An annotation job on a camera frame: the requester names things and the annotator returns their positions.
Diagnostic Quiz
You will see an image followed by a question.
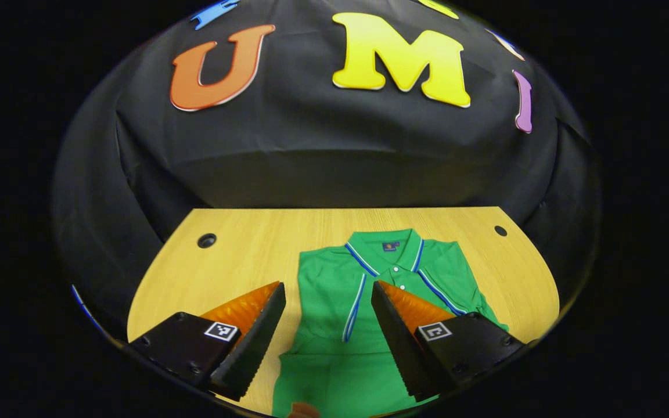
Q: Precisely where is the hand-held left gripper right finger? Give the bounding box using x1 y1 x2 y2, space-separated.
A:
371 280 528 401

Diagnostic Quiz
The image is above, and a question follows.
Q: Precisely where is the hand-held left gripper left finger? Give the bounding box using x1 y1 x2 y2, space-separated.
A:
127 281 287 401

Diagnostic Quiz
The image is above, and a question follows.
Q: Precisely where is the green polo T-shirt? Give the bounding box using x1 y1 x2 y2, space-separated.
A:
272 228 509 418

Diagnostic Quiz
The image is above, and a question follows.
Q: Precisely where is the black backdrop cloth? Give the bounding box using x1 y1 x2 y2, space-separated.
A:
51 0 602 343

